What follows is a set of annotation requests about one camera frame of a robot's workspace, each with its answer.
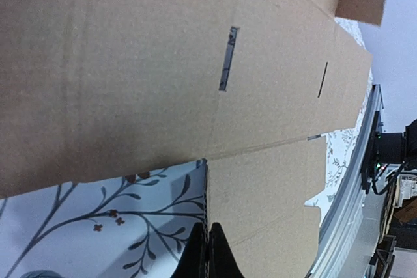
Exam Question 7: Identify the aluminium front rail base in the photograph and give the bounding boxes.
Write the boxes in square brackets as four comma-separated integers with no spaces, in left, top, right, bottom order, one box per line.
[306,85,384,277]

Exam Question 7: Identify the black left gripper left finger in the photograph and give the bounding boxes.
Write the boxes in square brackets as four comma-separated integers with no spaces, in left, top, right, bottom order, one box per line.
[171,223,207,278]

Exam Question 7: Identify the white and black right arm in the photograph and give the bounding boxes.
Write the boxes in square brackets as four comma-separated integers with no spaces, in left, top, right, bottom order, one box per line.
[360,113,416,195]

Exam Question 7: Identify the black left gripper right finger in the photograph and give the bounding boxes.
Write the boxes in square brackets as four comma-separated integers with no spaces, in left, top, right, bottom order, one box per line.
[208,222,244,278]

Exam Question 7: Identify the brown cardboard box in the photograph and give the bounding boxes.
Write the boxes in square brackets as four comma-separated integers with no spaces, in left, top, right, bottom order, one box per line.
[0,0,392,278]

